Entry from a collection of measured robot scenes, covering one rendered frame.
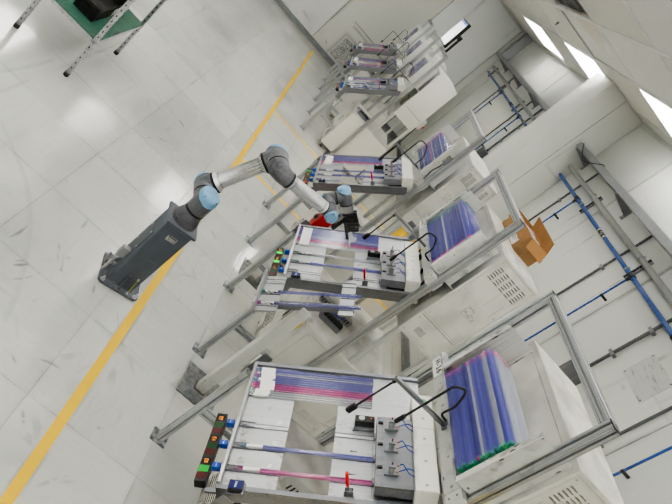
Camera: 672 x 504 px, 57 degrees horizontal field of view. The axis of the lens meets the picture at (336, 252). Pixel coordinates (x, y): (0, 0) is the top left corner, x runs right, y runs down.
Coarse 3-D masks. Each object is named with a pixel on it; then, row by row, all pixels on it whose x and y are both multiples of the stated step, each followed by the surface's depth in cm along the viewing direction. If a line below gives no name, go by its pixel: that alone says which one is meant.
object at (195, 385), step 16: (288, 320) 314; (304, 320) 313; (272, 336) 319; (240, 352) 329; (256, 352) 325; (192, 368) 347; (224, 368) 331; (192, 384) 340; (208, 384) 337; (192, 400) 332
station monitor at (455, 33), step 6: (462, 24) 742; (468, 24) 716; (450, 30) 769; (456, 30) 741; (462, 30) 719; (444, 36) 768; (450, 36) 740; (456, 36) 722; (444, 42) 739; (450, 42) 726; (456, 42) 751; (450, 48) 755
